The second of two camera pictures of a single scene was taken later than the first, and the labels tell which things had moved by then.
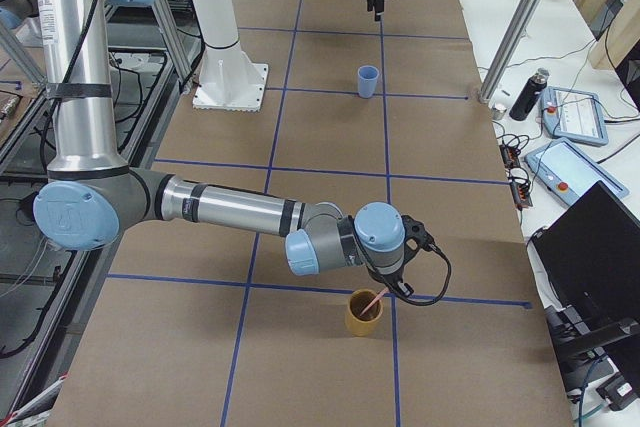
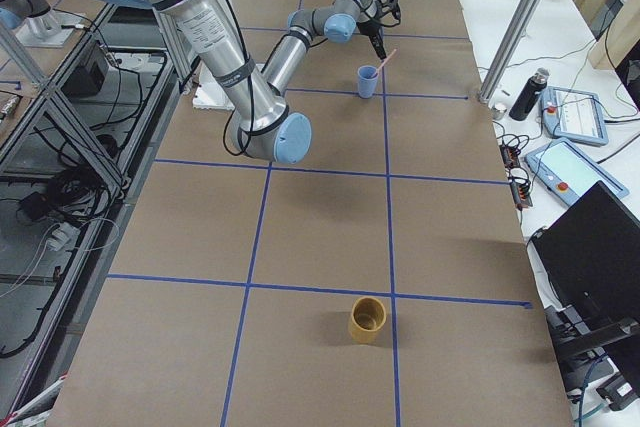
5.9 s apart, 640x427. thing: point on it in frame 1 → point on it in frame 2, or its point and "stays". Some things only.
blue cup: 367,79 stays
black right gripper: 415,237 → 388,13
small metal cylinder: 499,111 stays
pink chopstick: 374,301 → 386,59
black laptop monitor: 591,257 stays
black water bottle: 529,95 stays
